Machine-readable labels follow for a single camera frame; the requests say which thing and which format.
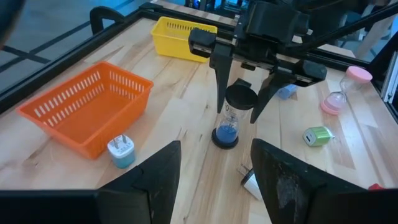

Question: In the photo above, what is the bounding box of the black table clamp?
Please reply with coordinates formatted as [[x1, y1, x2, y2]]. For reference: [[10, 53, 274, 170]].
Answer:
[[89, 5, 126, 35]]

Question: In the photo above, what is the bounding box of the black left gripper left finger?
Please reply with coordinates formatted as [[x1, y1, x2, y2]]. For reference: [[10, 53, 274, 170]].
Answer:
[[98, 140, 182, 224]]

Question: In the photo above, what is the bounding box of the pink hourglass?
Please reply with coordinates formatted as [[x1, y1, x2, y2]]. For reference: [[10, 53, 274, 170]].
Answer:
[[319, 65, 373, 116]]

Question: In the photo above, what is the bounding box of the black table frame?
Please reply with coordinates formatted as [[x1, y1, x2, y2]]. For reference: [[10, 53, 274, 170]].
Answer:
[[0, 1, 398, 125]]

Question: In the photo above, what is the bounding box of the white and blue wall charger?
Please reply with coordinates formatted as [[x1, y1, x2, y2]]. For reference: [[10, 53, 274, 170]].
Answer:
[[106, 133, 136, 170]]

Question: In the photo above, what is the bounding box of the black hourglass with blue sand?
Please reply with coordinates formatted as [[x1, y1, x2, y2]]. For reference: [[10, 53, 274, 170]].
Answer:
[[211, 83, 259, 150]]

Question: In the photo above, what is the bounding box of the light blue cube charger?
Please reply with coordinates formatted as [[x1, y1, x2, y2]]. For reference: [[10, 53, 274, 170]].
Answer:
[[276, 83, 299, 101]]

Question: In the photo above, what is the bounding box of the green wall charger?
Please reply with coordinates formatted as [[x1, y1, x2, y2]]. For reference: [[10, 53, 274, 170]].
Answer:
[[302, 126, 336, 147]]

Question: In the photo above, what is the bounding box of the orange plastic basket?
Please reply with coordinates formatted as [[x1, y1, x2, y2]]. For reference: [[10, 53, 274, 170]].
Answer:
[[17, 61, 155, 160]]

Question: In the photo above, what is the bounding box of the yellow plastic basket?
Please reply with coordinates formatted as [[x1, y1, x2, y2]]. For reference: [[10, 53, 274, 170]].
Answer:
[[150, 16, 218, 63]]

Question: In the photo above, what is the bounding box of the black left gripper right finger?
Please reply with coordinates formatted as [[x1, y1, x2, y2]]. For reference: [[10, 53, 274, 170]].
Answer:
[[250, 138, 368, 224]]

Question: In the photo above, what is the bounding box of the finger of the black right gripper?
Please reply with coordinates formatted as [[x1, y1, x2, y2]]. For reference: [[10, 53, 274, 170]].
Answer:
[[208, 42, 234, 114], [249, 68, 300, 124]]

